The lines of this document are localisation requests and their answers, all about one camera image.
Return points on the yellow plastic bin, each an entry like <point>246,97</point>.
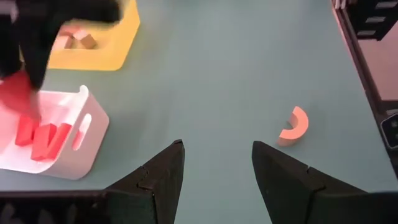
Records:
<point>118,46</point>

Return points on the black vented box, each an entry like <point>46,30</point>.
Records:
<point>373,18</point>

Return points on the black table edge rail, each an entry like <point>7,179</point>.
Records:
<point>363,62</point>

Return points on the black table-level camera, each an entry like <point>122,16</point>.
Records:
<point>391,130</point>

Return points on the red arch block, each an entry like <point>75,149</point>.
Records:
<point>300,124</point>

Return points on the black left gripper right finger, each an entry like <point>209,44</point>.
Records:
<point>280,180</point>

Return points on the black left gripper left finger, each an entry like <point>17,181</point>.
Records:
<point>164,180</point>

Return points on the red rectangular block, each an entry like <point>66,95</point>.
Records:
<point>24,133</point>
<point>14,95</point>

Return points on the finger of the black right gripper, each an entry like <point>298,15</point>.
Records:
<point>37,53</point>
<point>9,46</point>

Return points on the natural wooden half-round block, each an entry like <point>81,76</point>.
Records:
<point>87,40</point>

